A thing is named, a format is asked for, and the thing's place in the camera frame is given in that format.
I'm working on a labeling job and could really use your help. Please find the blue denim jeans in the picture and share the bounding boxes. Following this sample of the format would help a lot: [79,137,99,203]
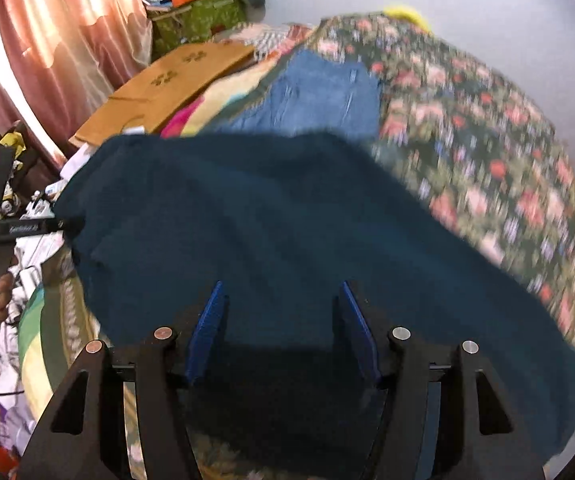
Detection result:
[215,50,384,145]

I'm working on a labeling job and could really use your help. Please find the person's left hand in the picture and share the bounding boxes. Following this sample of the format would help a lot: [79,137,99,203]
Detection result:
[0,256,19,322]

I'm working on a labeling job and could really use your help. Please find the yellow cloth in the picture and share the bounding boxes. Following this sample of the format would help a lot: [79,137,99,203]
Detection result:
[383,4,433,33]

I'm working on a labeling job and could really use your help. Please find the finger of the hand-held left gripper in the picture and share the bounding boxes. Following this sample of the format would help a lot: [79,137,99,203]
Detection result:
[59,216,86,239]

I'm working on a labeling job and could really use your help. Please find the green striped cloth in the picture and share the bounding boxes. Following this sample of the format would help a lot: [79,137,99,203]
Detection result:
[18,250,103,416]

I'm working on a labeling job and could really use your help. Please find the green patterned bag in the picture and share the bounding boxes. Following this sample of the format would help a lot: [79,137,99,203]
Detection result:
[148,0,247,63]

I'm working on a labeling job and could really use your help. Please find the pink striped curtain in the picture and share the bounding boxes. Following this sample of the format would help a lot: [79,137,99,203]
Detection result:
[0,0,153,171]

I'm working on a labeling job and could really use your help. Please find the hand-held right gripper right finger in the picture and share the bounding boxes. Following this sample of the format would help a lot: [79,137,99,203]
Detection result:
[332,281,546,480]

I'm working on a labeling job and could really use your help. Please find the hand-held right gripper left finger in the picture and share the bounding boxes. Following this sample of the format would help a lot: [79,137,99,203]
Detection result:
[18,280,229,480]

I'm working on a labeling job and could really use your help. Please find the floral bed blanket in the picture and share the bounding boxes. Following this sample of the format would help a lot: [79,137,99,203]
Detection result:
[182,12,575,480]

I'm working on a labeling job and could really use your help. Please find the dark teal pants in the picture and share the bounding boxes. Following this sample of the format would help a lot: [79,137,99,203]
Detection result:
[54,130,575,476]

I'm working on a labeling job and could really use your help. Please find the cream and pink cloth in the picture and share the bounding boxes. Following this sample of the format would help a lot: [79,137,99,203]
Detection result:
[160,57,281,138]

